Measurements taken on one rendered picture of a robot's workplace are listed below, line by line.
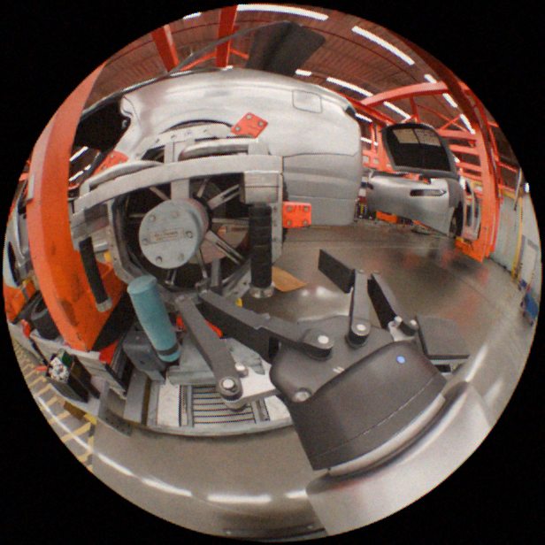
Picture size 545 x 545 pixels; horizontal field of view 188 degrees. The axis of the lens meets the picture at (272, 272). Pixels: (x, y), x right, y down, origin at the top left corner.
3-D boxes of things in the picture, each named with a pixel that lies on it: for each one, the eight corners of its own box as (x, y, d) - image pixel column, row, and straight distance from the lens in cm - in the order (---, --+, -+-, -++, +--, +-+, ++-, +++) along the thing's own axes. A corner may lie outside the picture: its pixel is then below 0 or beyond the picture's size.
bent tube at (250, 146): (250, 170, 49) (251, 134, 52) (268, 156, 30) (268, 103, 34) (183, 176, 50) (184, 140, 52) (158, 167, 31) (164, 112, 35)
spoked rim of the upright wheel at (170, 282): (137, 177, 90) (165, 278, 93) (111, 175, 71) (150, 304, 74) (247, 145, 83) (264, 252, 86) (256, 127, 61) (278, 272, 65)
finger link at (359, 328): (346, 331, 10) (369, 336, 11) (357, 263, 20) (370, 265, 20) (331, 371, 13) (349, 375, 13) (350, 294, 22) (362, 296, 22)
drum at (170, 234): (211, 241, 56) (208, 194, 55) (205, 268, 36) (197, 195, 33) (168, 246, 59) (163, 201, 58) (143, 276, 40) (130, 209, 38)
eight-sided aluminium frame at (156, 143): (275, 290, 66) (276, 130, 60) (281, 301, 60) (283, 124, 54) (135, 305, 75) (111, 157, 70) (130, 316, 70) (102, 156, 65)
